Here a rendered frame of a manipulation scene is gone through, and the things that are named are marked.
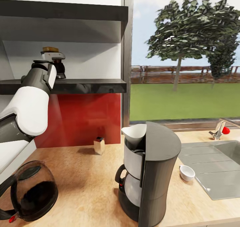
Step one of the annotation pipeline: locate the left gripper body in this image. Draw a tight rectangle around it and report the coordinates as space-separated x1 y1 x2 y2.
50 62 65 73

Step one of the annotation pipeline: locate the bottle of coffee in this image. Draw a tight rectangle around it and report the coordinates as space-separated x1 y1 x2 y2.
41 47 66 80

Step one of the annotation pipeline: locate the electric kettle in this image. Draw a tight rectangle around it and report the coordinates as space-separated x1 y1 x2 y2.
0 160 58 223

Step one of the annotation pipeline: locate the paper coffee filter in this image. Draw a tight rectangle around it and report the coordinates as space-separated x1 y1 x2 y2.
121 123 147 151

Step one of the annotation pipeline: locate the coffee cup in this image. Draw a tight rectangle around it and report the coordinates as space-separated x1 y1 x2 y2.
179 165 195 181

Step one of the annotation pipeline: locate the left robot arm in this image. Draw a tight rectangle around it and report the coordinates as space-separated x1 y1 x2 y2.
0 52 65 174

